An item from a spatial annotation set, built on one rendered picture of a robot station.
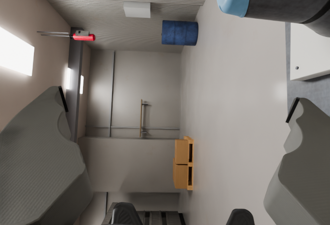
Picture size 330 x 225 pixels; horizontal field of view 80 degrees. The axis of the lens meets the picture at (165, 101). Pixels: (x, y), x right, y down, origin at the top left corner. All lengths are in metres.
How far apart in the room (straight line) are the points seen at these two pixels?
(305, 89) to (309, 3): 0.28
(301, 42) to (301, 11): 0.20
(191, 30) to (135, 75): 3.66
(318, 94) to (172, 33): 4.67
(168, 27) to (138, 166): 4.70
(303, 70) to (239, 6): 0.29
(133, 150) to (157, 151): 0.85
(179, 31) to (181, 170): 3.43
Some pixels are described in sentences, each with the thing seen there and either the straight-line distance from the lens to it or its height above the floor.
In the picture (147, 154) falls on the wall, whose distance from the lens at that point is 7.27.
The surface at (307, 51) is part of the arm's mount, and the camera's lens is 0.63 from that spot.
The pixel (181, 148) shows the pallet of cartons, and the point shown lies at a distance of 5.11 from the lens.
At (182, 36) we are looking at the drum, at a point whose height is 0.37.
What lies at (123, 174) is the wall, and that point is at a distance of 7.49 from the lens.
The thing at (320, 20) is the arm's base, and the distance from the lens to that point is 0.50.
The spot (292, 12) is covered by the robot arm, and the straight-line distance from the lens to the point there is 0.46.
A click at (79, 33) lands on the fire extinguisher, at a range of 5.00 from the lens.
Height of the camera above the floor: 1.01
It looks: 3 degrees down
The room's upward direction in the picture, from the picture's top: 88 degrees counter-clockwise
